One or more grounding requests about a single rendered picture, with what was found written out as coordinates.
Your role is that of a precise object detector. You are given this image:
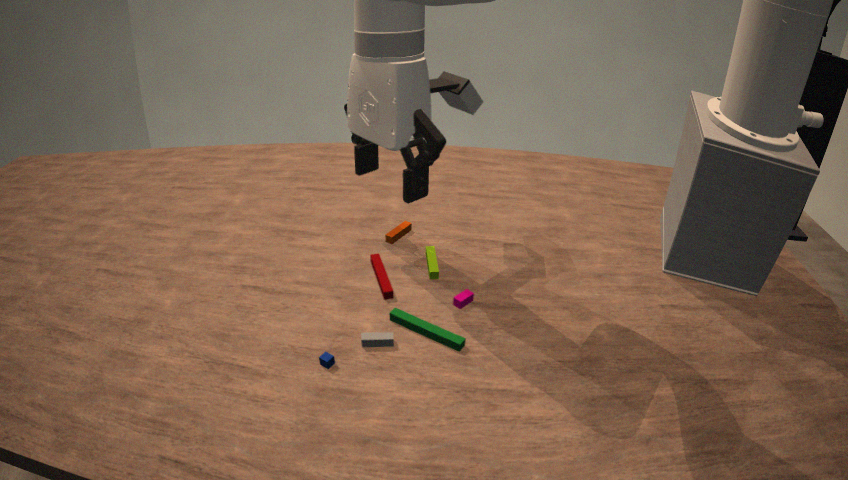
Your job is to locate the small blue cube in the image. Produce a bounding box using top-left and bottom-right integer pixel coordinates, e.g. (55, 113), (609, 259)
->
(319, 351), (335, 369)

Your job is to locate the red rod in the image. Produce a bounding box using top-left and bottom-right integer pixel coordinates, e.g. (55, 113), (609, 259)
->
(370, 254), (394, 300)

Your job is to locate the small magenta block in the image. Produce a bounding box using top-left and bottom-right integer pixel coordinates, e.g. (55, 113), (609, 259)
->
(453, 289), (474, 309)

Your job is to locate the orange rod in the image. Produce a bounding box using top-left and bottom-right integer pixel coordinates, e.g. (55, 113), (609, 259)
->
(385, 221), (412, 244)

